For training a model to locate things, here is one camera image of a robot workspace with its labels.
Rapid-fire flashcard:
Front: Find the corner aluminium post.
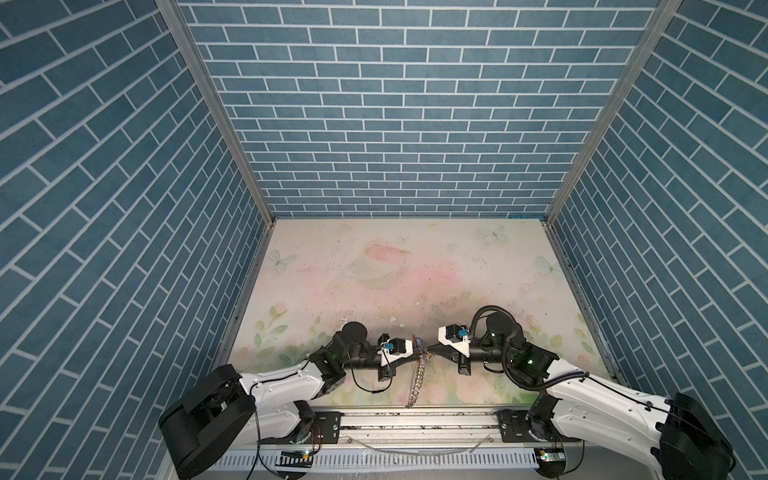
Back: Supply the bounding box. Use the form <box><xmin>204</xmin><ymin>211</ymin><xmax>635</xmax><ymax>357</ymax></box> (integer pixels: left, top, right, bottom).
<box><xmin>543</xmin><ymin>0</ymin><xmax>682</xmax><ymax>230</ymax></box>
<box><xmin>156</xmin><ymin>0</ymin><xmax>275</xmax><ymax>228</ymax></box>

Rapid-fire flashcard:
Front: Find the right corner aluminium post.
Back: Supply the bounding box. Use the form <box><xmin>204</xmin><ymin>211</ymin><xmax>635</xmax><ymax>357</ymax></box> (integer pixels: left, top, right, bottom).
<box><xmin>543</xmin><ymin>0</ymin><xmax>682</xmax><ymax>230</ymax></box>

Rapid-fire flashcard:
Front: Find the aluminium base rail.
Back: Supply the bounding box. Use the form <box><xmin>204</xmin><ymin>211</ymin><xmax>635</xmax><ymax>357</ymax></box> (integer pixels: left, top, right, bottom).
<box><xmin>209</xmin><ymin>407</ymin><xmax>667</xmax><ymax>451</ymax></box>

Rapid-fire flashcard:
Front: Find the large keyring with chain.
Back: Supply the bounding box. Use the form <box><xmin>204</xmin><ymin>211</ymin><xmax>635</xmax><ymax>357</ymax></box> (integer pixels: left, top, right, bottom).
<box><xmin>405</xmin><ymin>336</ymin><xmax>429</xmax><ymax>409</ymax></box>

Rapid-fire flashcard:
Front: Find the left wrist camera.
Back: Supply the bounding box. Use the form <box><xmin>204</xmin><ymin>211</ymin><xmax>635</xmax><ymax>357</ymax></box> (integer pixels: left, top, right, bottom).
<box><xmin>379</xmin><ymin>338</ymin><xmax>414</xmax><ymax>367</ymax></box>

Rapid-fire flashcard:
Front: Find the left corner aluminium post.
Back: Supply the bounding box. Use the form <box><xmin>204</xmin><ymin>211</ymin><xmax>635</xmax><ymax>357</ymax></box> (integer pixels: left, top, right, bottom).
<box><xmin>156</xmin><ymin>0</ymin><xmax>275</xmax><ymax>228</ymax></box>

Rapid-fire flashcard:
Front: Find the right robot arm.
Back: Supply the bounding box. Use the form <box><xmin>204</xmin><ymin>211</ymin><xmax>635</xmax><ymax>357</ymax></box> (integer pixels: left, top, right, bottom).
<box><xmin>427</xmin><ymin>305</ymin><xmax>737</xmax><ymax>479</ymax></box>

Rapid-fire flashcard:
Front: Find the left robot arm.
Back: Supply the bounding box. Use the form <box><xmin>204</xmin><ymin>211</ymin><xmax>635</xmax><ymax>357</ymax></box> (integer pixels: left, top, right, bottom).
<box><xmin>158</xmin><ymin>322</ymin><xmax>423</xmax><ymax>479</ymax></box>

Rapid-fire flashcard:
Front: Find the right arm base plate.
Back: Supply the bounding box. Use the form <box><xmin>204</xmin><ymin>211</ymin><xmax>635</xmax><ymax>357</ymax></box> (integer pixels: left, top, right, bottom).
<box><xmin>494</xmin><ymin>408</ymin><xmax>579</xmax><ymax>443</ymax></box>

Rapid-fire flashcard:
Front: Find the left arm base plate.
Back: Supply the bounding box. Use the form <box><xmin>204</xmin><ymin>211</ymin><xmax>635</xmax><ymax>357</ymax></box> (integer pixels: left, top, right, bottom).
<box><xmin>260</xmin><ymin>411</ymin><xmax>343</xmax><ymax>446</ymax></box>

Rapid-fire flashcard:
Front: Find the white cable duct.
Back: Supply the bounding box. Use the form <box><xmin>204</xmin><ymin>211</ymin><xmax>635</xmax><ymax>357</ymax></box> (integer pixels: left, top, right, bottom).
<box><xmin>211</xmin><ymin>448</ymin><xmax>539</xmax><ymax>473</ymax></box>

